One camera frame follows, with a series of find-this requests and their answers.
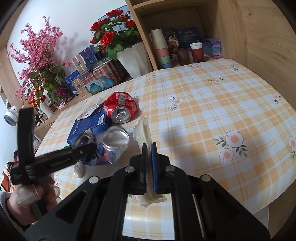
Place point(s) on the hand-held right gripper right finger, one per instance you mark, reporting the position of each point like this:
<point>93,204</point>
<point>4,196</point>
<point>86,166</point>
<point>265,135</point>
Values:
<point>155,166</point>

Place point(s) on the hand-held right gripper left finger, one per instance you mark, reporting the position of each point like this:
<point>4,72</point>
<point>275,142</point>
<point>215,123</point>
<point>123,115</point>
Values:
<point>144,166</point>

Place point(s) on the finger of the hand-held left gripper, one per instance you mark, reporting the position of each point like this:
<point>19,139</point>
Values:
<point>60,163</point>
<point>69,150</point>

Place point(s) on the round white packet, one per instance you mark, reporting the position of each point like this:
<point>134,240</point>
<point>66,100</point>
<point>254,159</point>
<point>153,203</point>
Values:
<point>78,169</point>

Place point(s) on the blue cardboard box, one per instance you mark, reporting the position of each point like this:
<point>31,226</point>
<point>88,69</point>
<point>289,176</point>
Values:
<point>87,125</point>

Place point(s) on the long clear plastic packet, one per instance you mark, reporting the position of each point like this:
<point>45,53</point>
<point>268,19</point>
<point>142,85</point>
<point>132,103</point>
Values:
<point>143,132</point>

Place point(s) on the pink and white sachet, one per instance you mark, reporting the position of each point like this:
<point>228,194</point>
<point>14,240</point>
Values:
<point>86,113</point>

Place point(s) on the crushed red soda can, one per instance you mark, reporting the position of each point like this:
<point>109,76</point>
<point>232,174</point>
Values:
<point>120,102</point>

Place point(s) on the person's left forearm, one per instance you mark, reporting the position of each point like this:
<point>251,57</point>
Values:
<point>8,215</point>

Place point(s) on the person's left hand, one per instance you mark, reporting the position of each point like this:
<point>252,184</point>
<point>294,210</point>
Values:
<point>27,194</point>

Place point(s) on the white standing fan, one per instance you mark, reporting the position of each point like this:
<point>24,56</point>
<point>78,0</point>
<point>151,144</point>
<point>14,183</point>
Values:
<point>11,115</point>

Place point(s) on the row of small brown bottles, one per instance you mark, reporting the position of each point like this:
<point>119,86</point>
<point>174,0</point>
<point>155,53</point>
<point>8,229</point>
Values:
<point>46,117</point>

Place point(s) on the orange flower bunch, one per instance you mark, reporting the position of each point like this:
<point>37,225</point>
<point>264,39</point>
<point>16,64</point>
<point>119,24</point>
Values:
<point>37,97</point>

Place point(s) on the purple flower bunch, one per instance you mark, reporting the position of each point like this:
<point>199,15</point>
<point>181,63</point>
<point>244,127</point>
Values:
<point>62,92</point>

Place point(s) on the small blue silver gift box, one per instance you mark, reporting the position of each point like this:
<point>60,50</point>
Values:
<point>79,87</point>

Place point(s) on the blue and white box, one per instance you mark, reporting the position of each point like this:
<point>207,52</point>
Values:
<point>69,80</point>

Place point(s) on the pack of colourful tubes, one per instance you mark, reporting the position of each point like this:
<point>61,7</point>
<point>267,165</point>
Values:
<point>104,80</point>

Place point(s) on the pink blossom branches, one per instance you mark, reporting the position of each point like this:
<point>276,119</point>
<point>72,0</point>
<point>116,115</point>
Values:
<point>39,53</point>

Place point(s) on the large blue silver gift box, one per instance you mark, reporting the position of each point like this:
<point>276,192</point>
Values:
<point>82,62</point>

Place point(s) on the black box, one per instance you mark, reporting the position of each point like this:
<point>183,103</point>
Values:
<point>103,63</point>

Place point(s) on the white angular flower pot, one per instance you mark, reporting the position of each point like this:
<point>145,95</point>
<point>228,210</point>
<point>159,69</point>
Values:
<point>134,61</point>

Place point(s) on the brown glass cup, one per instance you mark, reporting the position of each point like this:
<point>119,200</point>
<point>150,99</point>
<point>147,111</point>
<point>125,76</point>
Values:
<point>183,57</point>

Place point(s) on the stack of pastel cups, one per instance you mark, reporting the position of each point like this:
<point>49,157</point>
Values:
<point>160,49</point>

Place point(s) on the red paper cup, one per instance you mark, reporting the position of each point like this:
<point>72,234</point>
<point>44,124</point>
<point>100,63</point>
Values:
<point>197,53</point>

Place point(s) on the red rose plant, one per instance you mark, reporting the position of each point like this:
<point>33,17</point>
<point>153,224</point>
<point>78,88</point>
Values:
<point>111,34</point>

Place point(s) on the dark illustrated box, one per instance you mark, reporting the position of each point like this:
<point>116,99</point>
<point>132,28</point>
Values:
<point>171,41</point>

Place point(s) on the light blue carton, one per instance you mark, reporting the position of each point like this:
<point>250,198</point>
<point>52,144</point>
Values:
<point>212,47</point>

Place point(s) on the dark blue printed box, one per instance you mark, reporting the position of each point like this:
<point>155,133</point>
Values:
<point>188,37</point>

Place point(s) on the wooden shelf unit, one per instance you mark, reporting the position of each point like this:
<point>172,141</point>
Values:
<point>231,27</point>

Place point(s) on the wooden wall shelf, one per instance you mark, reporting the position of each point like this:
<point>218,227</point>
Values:
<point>5,69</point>

